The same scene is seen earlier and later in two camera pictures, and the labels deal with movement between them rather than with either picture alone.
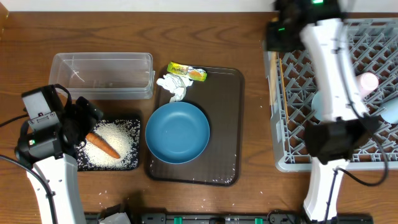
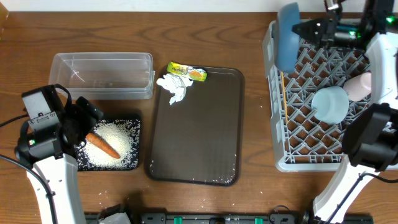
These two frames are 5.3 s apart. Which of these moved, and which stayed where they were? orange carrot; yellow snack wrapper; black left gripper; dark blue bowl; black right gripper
Moved: dark blue bowl; black right gripper
Stayed: yellow snack wrapper; black left gripper; orange carrot
